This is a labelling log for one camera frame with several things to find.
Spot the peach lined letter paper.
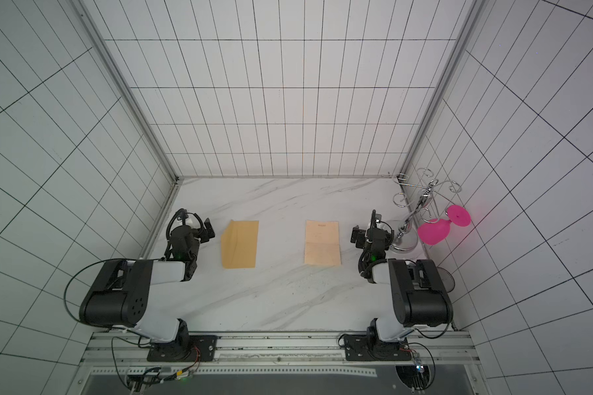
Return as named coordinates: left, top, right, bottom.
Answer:
left=304, top=221, right=341, bottom=267

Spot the tan kraft envelope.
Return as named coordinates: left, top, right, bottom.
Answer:
left=221, top=221, right=259, bottom=269

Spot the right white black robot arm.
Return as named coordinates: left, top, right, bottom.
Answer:
left=343, top=211, right=454, bottom=361

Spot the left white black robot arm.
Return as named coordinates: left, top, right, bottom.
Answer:
left=78, top=208, right=217, bottom=362

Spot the pink plastic wine glass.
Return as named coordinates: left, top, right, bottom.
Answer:
left=418, top=205, right=472, bottom=245

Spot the silver wire glass rack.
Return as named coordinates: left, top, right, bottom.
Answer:
left=391, top=167, right=462, bottom=253

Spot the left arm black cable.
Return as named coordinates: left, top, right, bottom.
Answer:
left=63, top=257, right=129, bottom=327

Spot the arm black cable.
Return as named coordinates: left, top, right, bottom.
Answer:
left=63, top=257, right=129, bottom=327
left=404, top=323, right=453, bottom=391

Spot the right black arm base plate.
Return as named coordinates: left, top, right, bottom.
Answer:
left=339, top=334, right=412, bottom=362

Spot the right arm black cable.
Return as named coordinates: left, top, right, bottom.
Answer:
left=404, top=323, right=453, bottom=391

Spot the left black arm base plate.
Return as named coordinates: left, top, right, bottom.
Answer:
left=147, top=335, right=217, bottom=364

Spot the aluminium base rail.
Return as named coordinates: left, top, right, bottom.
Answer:
left=80, top=332, right=480, bottom=372

